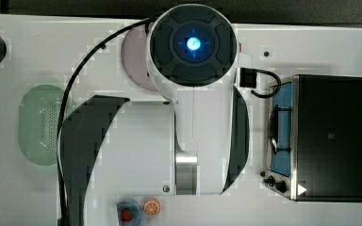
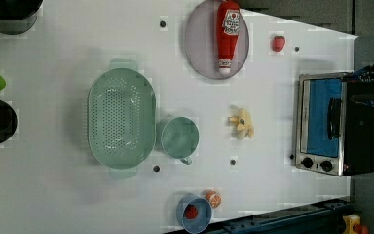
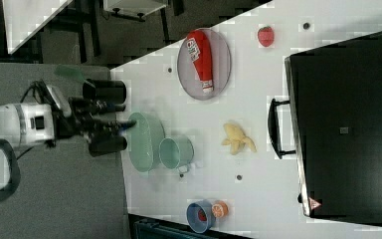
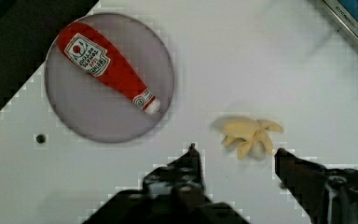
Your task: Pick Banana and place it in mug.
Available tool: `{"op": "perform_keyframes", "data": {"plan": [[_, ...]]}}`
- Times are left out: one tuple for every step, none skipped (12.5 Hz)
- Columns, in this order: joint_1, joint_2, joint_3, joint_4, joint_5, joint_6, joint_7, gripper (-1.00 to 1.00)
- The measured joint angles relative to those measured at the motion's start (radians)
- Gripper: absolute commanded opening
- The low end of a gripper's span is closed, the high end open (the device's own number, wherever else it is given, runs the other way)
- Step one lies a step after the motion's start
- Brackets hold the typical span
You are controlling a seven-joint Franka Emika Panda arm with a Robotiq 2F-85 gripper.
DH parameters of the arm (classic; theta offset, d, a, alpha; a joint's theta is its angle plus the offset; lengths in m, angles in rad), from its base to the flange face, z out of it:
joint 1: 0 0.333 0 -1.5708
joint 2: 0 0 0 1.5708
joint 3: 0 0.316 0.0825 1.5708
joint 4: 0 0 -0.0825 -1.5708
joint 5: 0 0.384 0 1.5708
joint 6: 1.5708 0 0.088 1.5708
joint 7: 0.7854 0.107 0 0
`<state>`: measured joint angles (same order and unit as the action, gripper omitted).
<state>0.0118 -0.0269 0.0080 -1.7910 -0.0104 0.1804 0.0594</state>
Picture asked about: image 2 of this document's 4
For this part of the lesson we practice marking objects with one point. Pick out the red ketchup bottle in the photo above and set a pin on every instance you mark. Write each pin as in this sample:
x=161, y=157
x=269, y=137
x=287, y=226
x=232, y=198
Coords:
x=227, y=33

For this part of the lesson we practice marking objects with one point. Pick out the orange toy fruit half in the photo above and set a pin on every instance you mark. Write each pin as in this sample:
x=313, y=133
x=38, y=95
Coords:
x=214, y=198

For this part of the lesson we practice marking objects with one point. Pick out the silver toaster oven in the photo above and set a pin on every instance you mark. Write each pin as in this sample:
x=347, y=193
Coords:
x=334, y=135

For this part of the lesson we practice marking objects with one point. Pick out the green plastic colander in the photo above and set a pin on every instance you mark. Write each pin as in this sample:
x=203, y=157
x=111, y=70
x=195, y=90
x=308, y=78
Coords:
x=121, y=118

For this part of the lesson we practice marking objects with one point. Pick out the peeled yellow toy banana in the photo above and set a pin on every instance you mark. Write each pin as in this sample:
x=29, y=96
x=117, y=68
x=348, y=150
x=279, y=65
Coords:
x=243, y=124

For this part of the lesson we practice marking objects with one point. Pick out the black cylindrical container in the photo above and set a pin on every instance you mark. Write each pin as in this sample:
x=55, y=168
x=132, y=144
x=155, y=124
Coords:
x=18, y=16

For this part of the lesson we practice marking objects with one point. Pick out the green mug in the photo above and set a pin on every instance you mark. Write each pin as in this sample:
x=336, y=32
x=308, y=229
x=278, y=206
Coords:
x=179, y=138

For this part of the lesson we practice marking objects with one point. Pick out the red toy strawberry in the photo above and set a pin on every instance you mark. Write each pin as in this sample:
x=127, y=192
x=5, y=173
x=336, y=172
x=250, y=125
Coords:
x=278, y=43

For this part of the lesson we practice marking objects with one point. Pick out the blue metal frame rail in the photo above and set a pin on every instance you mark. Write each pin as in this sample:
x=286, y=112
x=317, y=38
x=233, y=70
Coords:
x=316, y=218

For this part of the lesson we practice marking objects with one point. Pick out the small red toy fruit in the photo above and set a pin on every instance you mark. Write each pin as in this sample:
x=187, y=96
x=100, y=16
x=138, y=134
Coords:
x=190, y=212

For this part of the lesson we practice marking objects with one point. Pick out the blue bowl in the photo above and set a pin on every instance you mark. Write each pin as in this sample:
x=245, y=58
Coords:
x=204, y=213

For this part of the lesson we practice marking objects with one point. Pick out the grey round plate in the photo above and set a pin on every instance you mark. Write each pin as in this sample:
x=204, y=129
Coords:
x=200, y=42

